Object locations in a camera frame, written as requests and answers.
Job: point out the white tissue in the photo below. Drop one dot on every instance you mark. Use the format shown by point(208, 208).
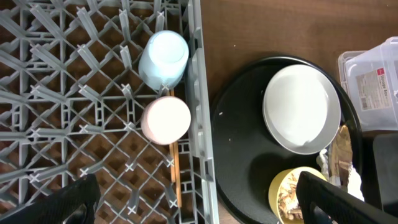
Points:
point(351, 184)

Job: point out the light blue plastic cup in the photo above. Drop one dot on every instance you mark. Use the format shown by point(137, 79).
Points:
point(163, 60)

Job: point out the yellow bowl with food scraps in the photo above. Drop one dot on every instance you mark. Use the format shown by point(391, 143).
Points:
point(282, 195)

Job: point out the grey dishwasher rack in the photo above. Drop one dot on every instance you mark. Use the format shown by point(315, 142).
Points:
point(72, 102)

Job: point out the gold brown snack wrapper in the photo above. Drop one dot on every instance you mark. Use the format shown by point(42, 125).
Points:
point(340, 158)

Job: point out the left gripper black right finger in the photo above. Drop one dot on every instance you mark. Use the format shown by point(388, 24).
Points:
point(321, 202)

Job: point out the pink plastic cup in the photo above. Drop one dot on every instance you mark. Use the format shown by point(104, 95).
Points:
point(165, 120)

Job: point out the rectangular black tray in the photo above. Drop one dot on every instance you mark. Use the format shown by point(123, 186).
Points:
point(379, 177)

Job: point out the clear plastic storage bin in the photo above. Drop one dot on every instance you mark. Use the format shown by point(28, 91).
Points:
point(370, 80)

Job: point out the wooden chopstick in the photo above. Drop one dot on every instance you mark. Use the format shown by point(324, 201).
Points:
point(177, 175)
point(172, 167)

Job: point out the white round plate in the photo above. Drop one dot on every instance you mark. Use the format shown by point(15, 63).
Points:
point(301, 109)

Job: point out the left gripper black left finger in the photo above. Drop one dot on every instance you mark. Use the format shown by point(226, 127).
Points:
point(75, 203)

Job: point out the round black tray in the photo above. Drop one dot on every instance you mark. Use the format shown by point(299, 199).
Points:
point(246, 156)

